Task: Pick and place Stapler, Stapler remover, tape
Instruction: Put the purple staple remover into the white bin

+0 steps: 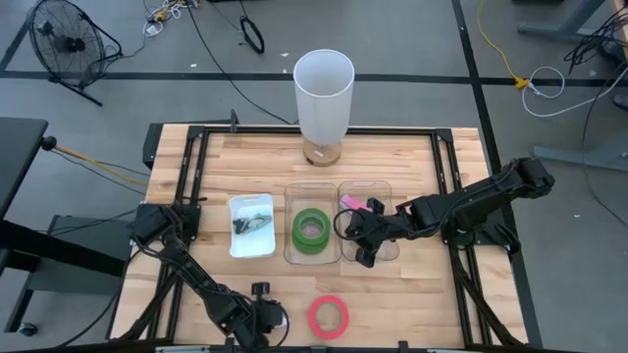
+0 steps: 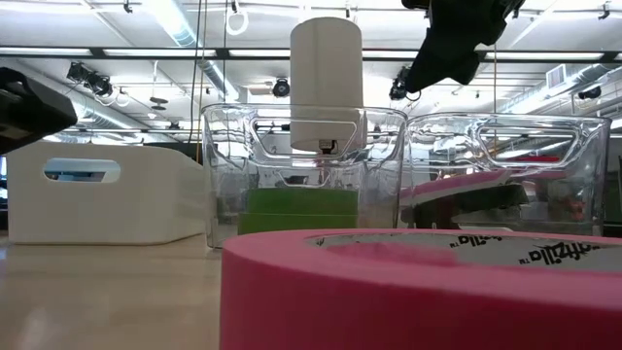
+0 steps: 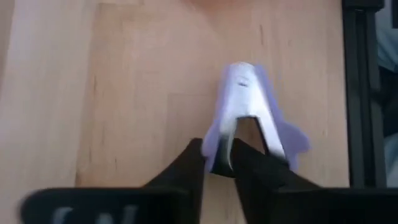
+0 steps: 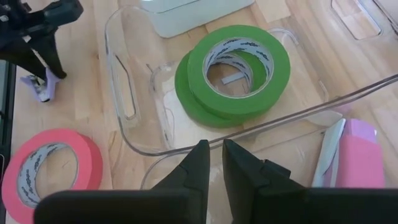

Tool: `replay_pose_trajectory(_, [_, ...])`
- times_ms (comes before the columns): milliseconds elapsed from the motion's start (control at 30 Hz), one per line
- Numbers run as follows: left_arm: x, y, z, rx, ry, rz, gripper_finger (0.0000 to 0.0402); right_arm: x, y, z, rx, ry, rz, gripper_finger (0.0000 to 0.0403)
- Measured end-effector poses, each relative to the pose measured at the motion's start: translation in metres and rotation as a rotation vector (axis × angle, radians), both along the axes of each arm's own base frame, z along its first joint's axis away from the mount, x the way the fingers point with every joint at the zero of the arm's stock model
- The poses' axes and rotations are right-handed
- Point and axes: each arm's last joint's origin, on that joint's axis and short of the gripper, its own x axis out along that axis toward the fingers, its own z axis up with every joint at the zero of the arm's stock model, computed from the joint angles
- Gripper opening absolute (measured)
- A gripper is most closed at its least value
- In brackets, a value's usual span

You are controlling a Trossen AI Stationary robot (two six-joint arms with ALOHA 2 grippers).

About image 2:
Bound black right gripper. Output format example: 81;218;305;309
405;0;526;93

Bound black stapler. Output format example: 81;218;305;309
400;183;531;229

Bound pink tape roll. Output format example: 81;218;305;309
219;227;622;350

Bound white shade table lamp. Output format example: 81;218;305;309
289;17;368;156

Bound black overhead beam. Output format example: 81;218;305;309
0;46;622;63

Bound white plastic bin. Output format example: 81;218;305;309
6;140;208;246

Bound clear plastic bin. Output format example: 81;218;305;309
400;112;612;237
201;102;408;249

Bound silver ventilation duct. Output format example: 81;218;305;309
145;0;240;103
504;62;622;114

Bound hanging black cable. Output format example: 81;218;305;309
187;0;206;161

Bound white cable ring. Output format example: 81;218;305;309
225;9;250;37

